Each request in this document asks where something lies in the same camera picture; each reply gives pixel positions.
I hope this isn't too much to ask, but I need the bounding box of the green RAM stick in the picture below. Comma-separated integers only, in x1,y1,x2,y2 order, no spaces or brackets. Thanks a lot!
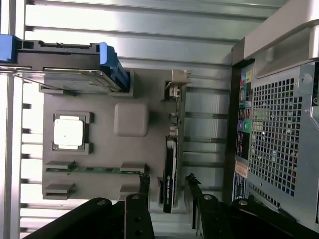
46,167,145,174

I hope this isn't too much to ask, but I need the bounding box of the grey parts rack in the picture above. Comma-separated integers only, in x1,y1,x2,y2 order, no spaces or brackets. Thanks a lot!
38,69,186,215

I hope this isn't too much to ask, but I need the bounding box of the silver CPU chip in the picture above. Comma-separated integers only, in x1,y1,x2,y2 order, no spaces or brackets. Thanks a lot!
53,115,87,150

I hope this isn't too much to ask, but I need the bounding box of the open PC case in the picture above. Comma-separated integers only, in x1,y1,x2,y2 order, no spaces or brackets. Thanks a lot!
223,0,319,239

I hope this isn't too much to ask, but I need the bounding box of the hard disk with blue carrier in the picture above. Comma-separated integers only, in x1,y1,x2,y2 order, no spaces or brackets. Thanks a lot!
0,33,132,93

